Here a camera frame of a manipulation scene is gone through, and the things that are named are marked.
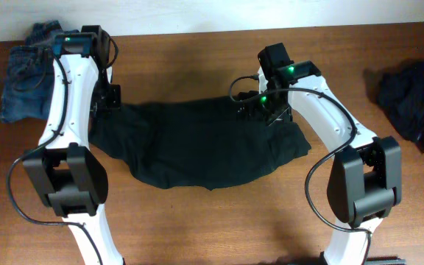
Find black jeans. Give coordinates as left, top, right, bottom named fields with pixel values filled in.
left=88, top=97, right=311, bottom=190

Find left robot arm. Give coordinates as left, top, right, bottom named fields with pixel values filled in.
left=19, top=25, right=124, bottom=264

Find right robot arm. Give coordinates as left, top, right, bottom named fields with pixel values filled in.
left=234, top=43, right=405, bottom=265

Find folded blue denim jeans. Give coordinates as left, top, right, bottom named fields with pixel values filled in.
left=0, top=20, right=65, bottom=123

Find dark navy crumpled garment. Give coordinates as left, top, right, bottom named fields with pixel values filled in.
left=376, top=61, right=424, bottom=152

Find right black cable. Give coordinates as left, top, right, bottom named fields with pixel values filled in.
left=228, top=74, right=373, bottom=265

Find black cable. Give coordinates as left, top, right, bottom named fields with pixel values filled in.
left=5, top=36, right=120, bottom=265
left=228, top=74, right=373, bottom=265

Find left black cable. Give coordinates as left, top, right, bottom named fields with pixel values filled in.
left=5, top=36, right=120, bottom=265

